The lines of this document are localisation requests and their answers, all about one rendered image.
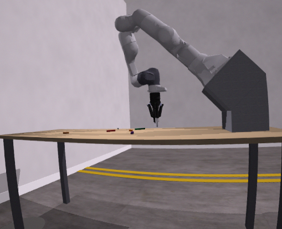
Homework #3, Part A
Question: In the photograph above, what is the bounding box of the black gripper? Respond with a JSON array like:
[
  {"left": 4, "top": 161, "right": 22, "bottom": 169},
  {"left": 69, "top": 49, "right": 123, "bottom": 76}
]
[{"left": 147, "top": 92, "right": 163, "bottom": 127}]

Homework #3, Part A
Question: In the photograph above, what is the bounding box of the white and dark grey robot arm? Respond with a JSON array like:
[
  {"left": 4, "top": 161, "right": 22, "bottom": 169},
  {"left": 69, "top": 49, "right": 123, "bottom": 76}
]
[{"left": 115, "top": 9, "right": 232, "bottom": 93}]

